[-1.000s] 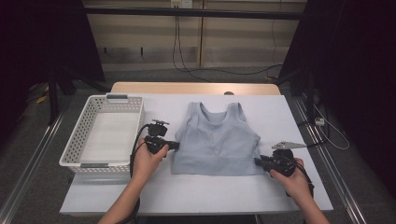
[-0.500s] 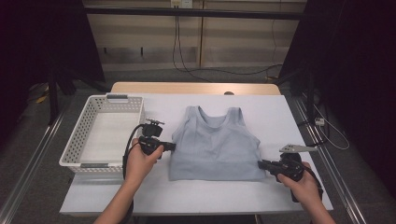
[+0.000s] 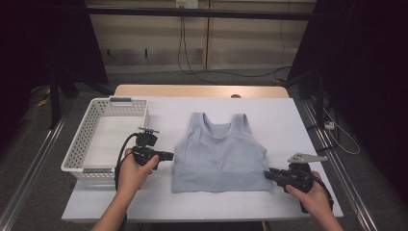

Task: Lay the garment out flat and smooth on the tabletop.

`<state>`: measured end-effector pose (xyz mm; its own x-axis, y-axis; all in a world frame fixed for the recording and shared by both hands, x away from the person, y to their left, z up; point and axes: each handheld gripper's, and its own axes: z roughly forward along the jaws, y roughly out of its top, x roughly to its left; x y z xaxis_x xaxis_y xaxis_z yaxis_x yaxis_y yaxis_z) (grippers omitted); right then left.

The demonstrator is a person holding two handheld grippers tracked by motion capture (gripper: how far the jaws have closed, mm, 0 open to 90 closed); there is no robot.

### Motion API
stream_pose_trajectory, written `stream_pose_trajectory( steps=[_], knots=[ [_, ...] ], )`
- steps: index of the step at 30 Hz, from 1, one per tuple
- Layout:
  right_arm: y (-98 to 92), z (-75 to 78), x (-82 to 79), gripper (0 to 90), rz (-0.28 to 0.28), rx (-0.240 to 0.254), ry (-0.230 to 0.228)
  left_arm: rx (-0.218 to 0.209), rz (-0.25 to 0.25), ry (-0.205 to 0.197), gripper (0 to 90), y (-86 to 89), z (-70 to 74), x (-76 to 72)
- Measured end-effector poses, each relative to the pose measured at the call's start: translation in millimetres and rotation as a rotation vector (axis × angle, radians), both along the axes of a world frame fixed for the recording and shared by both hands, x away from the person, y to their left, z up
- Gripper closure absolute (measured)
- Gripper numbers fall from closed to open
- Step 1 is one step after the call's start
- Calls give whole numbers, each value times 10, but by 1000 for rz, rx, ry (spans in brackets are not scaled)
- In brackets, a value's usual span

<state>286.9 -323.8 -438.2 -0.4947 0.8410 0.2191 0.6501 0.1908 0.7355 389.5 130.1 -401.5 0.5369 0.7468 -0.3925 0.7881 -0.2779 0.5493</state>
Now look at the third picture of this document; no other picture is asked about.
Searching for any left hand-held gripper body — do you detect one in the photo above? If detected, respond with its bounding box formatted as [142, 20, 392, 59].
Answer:
[132, 126, 162, 171]

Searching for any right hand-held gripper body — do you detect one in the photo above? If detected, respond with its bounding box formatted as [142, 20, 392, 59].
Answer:
[278, 152, 329, 193]

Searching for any white perforated plastic basket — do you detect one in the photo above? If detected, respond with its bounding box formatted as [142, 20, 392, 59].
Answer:
[61, 96, 150, 180]

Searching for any light blue tank top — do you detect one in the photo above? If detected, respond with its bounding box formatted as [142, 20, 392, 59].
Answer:
[170, 111, 273, 194]

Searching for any person's right hand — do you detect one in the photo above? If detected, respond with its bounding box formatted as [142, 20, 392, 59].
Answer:
[285, 171, 335, 215]

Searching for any person's left hand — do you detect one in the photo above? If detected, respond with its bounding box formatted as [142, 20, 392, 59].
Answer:
[117, 148, 160, 196]

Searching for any white table board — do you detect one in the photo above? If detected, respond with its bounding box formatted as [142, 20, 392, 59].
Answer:
[61, 95, 344, 223]

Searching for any black metal stand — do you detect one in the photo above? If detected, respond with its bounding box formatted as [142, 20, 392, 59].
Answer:
[282, 68, 326, 126]
[47, 68, 114, 129]

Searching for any black curtain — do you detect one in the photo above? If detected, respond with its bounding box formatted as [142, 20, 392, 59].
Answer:
[287, 0, 408, 206]
[0, 0, 109, 152]

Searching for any black horizontal metal bar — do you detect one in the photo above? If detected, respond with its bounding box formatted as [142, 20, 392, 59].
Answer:
[86, 7, 319, 22]

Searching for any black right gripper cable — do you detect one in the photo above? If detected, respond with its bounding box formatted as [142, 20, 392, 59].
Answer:
[307, 174, 335, 215]

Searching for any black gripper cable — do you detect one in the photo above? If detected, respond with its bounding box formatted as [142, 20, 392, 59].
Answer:
[114, 133, 139, 231]
[307, 174, 335, 215]

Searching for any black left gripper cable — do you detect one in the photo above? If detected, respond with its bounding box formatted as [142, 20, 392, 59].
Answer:
[114, 133, 139, 231]

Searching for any metal floor rail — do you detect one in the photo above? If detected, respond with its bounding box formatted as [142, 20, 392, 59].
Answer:
[0, 115, 70, 231]
[302, 99, 379, 231]

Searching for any white floor cable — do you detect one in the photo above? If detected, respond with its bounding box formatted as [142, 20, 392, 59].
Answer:
[321, 107, 362, 156]

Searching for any black hanging wall cable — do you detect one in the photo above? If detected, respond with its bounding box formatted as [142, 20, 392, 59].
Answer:
[177, 15, 293, 86]

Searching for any white wall socket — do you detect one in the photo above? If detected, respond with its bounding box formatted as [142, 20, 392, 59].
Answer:
[175, 0, 200, 10]

